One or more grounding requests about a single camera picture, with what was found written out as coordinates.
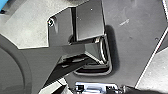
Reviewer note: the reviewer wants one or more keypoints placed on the silver base bolt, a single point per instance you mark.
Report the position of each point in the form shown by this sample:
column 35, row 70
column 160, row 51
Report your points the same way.
column 51, row 22

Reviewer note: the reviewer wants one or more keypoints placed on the blue sofa seat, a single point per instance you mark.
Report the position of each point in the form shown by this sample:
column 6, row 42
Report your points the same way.
column 1, row 5

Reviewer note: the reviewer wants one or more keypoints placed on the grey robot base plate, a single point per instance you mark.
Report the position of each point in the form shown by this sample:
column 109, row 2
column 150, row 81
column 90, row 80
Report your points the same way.
column 136, row 40

